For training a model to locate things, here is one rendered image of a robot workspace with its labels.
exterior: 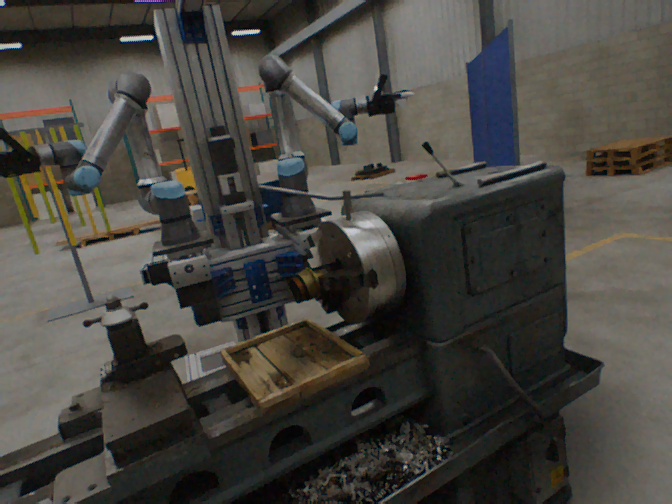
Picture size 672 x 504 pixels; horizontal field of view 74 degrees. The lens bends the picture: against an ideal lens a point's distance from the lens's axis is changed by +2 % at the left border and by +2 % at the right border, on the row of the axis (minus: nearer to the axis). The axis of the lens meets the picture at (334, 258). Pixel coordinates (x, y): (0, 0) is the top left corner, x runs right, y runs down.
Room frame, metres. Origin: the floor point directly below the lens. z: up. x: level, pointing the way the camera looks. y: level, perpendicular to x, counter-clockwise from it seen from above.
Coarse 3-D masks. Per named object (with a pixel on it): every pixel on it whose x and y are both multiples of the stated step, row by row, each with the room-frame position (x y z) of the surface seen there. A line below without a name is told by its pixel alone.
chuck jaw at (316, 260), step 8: (320, 232) 1.28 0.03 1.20; (312, 240) 1.25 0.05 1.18; (320, 240) 1.26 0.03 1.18; (312, 248) 1.23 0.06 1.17; (320, 248) 1.24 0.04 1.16; (328, 248) 1.25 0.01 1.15; (312, 256) 1.22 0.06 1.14; (320, 256) 1.23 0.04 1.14; (328, 256) 1.23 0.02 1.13; (312, 264) 1.20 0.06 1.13; (320, 264) 1.21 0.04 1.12; (328, 264) 1.23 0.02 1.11
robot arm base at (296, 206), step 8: (288, 200) 1.86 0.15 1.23; (296, 200) 1.85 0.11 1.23; (304, 200) 1.86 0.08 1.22; (312, 200) 1.91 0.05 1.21; (288, 208) 1.86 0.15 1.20; (296, 208) 1.84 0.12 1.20; (304, 208) 1.85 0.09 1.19; (312, 208) 1.87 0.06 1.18; (288, 216) 1.85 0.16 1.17; (296, 216) 1.84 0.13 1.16
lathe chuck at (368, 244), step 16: (320, 224) 1.28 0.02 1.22; (336, 224) 1.19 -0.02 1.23; (352, 224) 1.19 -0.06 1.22; (368, 224) 1.19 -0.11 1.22; (336, 240) 1.21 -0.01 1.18; (352, 240) 1.13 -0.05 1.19; (368, 240) 1.14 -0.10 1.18; (336, 256) 1.22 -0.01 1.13; (352, 256) 1.14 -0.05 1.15; (368, 256) 1.11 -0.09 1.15; (384, 256) 1.13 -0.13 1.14; (368, 272) 1.09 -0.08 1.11; (384, 272) 1.11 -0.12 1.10; (368, 288) 1.09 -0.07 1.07; (384, 288) 1.11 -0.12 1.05; (352, 304) 1.18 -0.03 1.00; (368, 304) 1.10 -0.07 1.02; (384, 304) 1.13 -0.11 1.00; (352, 320) 1.20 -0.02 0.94; (368, 320) 1.16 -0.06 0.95
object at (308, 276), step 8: (304, 272) 1.17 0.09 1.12; (312, 272) 1.16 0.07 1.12; (320, 272) 1.18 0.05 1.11; (288, 280) 1.17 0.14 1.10; (296, 280) 1.15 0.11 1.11; (304, 280) 1.15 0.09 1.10; (312, 280) 1.15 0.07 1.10; (288, 288) 1.18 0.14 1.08; (296, 288) 1.13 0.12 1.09; (304, 288) 1.14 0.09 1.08; (312, 288) 1.14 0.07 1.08; (320, 288) 1.15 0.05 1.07; (296, 296) 1.19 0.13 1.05; (304, 296) 1.14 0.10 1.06; (312, 296) 1.15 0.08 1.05; (320, 296) 1.17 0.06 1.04
